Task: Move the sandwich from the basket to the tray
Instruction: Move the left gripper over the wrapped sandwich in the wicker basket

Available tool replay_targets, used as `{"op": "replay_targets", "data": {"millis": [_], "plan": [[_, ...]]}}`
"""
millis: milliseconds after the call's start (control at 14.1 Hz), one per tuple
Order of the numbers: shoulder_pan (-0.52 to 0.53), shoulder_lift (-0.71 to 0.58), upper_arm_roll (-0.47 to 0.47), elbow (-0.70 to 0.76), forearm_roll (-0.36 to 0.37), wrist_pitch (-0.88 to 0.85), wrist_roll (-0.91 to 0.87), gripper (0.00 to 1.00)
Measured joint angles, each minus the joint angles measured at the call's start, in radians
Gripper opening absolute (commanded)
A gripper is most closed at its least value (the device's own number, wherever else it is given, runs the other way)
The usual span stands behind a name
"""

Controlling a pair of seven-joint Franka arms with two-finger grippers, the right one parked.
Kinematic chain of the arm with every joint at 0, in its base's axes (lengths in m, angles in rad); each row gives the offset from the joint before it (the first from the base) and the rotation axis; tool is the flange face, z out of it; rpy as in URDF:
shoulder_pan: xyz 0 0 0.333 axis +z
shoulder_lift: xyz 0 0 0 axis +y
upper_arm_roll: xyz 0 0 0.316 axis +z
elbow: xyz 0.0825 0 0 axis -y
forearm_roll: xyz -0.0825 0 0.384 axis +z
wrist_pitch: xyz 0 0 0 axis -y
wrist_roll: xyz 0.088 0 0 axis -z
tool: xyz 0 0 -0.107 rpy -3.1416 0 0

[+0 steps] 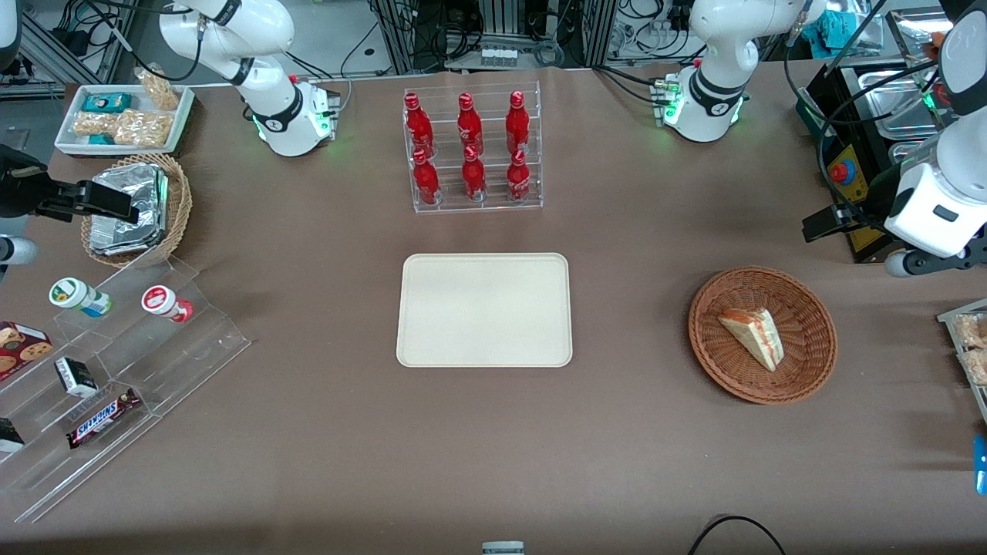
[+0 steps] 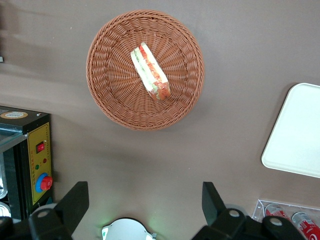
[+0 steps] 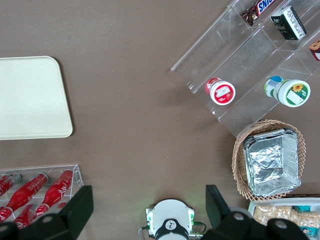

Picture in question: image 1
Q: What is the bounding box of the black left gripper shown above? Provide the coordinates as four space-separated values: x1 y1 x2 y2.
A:
802 163 904 244

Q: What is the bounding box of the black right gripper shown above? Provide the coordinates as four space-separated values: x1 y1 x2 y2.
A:
0 146 141 225

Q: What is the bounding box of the triangular sandwich with filling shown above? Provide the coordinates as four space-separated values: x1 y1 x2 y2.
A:
717 307 786 373

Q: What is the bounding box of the oval light wicker basket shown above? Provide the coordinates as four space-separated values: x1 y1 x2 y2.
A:
80 153 194 269

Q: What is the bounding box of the white rectangular snack tray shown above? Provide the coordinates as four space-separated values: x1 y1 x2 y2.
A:
54 83 195 158

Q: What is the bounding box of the clear tray with snacks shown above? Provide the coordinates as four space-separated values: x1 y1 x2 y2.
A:
936 298 987 426

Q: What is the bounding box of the round brown wicker basket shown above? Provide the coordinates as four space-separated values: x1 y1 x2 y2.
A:
688 266 839 406

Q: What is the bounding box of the cream rectangular plastic tray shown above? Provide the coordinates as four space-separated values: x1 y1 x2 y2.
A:
396 252 574 368

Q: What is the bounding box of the silver foil wrapped pack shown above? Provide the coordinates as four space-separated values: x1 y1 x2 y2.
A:
89 220 167 257
91 163 169 232

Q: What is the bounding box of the clear bag of puffed snacks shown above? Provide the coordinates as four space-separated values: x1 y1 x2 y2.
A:
113 109 174 149
135 66 180 111
72 112 118 138

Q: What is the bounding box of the green lid white cup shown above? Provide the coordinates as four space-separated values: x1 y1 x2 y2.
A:
49 277 113 318

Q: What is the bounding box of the large teal snack packet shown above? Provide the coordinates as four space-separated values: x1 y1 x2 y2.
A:
82 92 133 114

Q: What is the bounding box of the red lid white cup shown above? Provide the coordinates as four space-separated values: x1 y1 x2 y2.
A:
140 284 194 324

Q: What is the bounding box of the steel food pan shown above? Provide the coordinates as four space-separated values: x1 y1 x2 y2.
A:
852 68 943 141

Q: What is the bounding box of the red cookie box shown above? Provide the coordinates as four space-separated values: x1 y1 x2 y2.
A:
0 320 55 382

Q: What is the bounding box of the clear acrylic stepped shelf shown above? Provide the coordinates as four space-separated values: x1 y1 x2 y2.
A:
0 254 252 525

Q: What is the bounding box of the small black white carton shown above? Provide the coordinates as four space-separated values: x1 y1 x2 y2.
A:
54 356 99 399

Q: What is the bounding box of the teal cloth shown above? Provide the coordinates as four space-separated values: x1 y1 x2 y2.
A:
817 9 858 49

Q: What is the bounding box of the brown snickers bar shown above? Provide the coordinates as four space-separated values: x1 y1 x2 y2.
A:
66 388 143 450

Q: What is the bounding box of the red cola bottle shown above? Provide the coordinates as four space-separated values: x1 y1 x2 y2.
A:
404 92 436 160
505 90 531 155
507 149 532 204
461 145 487 203
412 148 441 206
456 92 484 157

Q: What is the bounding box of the clear acrylic bottle rack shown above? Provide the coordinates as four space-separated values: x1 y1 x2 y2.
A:
402 80 544 215

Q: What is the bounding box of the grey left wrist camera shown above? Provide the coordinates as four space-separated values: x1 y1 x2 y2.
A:
884 245 974 279

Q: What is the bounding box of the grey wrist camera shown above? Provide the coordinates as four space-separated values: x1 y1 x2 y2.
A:
0 235 38 267
884 245 974 279

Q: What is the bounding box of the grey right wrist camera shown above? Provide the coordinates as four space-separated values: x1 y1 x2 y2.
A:
0 235 38 267

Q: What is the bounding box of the black cable loop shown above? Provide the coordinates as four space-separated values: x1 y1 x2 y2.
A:
686 515 787 555

